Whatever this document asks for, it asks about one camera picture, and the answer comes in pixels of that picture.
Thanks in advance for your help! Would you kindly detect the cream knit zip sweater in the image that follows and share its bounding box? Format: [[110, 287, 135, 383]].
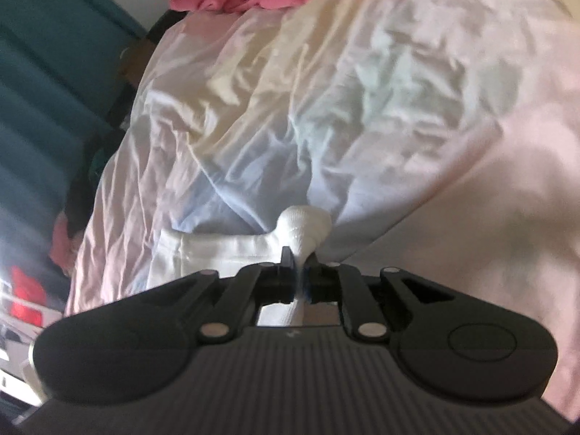
[[146, 204, 334, 327]]

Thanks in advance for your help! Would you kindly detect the red hanging bag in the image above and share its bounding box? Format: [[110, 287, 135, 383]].
[[10, 266, 47, 327]]

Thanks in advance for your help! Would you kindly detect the pastel patchwork bed quilt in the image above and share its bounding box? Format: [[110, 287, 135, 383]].
[[67, 0, 579, 418]]

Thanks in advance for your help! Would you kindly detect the dark teal right curtain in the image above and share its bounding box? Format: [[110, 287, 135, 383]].
[[1, 0, 144, 278]]

